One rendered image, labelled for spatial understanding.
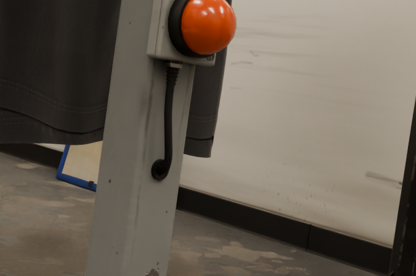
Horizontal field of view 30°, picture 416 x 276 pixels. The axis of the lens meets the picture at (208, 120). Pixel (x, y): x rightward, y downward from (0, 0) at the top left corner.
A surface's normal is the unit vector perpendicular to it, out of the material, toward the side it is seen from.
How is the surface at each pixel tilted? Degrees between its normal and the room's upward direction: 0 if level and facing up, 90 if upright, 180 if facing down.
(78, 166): 78
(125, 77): 90
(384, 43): 90
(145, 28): 90
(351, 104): 90
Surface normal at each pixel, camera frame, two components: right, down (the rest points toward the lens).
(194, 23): -0.37, 0.15
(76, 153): -0.66, -0.26
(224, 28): 0.53, 0.29
